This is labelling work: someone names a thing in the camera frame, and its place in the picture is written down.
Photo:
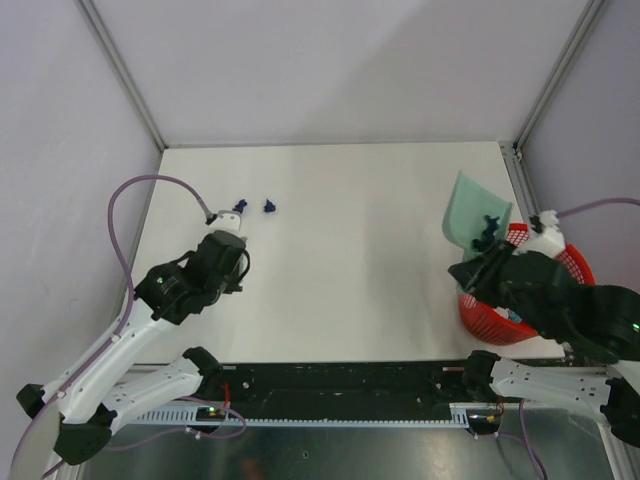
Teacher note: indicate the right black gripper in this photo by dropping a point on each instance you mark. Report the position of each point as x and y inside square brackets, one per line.
[474, 275]

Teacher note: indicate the blue paper scrap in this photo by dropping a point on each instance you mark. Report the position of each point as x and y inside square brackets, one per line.
[240, 206]
[269, 206]
[488, 235]

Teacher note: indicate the green dustpan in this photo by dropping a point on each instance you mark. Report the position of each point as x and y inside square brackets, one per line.
[463, 219]

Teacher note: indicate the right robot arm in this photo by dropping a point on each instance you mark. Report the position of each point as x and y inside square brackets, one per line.
[599, 322]

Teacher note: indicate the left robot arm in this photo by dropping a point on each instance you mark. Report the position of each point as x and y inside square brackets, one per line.
[93, 403]

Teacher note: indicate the red mesh basket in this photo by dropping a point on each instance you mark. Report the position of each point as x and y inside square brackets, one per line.
[503, 327]

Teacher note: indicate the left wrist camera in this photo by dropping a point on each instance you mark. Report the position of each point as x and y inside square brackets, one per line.
[226, 220]

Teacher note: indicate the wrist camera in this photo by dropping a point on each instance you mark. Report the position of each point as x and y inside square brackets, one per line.
[544, 235]
[226, 220]

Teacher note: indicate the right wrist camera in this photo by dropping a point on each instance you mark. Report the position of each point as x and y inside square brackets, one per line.
[544, 235]

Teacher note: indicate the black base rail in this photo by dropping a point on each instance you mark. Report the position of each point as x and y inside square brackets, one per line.
[365, 392]

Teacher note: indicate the left aluminium frame post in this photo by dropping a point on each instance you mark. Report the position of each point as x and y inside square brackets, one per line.
[105, 41]

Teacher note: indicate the aluminium frame post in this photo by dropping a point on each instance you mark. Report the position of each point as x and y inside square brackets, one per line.
[575, 44]
[105, 41]

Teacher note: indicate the right aluminium frame post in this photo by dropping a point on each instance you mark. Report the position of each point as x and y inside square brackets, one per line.
[575, 44]

